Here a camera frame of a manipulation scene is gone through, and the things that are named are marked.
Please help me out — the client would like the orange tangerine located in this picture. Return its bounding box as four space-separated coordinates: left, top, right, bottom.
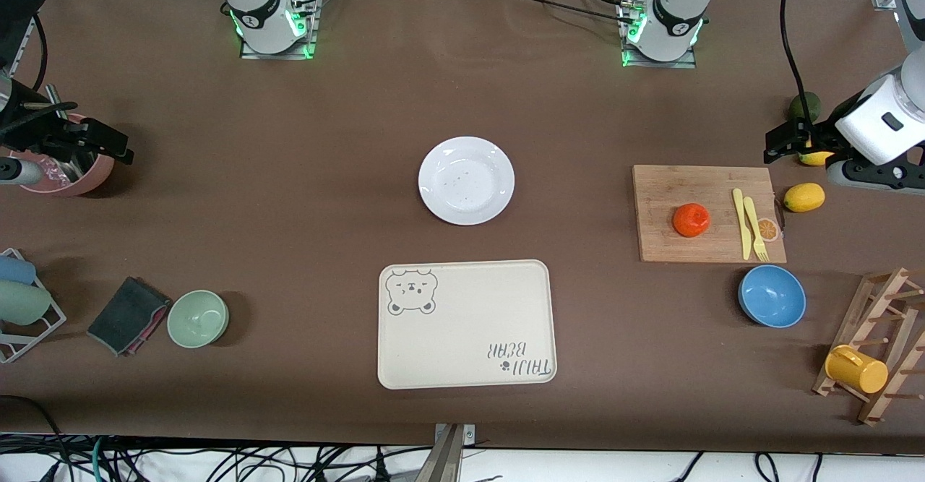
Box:
672 203 711 238

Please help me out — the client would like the white round plate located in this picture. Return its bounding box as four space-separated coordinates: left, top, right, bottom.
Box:
418 136 515 226

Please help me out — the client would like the dark green avocado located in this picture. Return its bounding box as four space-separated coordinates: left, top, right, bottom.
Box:
788 92 822 124

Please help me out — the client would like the yellow lemon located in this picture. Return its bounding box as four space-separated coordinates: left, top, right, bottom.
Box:
799 141 836 167
784 183 826 213

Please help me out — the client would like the pink bowl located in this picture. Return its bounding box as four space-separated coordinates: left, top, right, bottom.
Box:
14 112 116 197

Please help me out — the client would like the yellow plastic knife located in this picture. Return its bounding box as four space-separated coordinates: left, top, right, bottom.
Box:
732 188 753 261

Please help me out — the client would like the yellow plastic fork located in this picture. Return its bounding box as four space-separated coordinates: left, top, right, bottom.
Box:
744 197 770 262

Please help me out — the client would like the bamboo cutting board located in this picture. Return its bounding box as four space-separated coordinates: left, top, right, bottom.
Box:
632 165 788 264

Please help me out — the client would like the pale blue cup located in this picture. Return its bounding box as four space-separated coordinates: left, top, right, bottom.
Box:
0 254 37 285

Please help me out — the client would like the blue bowl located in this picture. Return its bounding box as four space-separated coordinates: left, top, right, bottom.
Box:
738 264 807 329

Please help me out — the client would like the dark grey cloth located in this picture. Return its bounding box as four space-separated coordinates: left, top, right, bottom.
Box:
87 277 172 356

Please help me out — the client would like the pale green cup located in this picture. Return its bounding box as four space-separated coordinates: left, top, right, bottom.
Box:
0 280 53 326

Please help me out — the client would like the wooden cup rack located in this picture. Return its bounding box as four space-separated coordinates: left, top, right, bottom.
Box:
812 267 925 426

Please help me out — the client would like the pink cloth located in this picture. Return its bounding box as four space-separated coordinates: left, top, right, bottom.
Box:
123 300 173 357

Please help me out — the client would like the pale green bowl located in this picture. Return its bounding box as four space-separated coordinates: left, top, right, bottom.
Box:
167 290 230 349

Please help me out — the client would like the yellow mug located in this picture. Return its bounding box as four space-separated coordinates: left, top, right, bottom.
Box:
825 345 889 395

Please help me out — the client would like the beige bear print tray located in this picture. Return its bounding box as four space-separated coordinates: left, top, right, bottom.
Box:
377 259 558 390

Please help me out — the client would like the aluminium table edge rail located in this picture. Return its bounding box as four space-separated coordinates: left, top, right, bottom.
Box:
13 18 38 60

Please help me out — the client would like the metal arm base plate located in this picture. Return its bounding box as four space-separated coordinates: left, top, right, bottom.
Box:
621 1 697 69
240 0 317 60

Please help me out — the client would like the white wire rack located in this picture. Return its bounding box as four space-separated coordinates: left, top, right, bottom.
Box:
0 248 67 364

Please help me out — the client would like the green floor cable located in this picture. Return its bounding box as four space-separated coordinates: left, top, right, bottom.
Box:
90 435 109 482

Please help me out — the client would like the black floor cable tangle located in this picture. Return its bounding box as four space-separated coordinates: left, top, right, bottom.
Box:
108 437 434 482

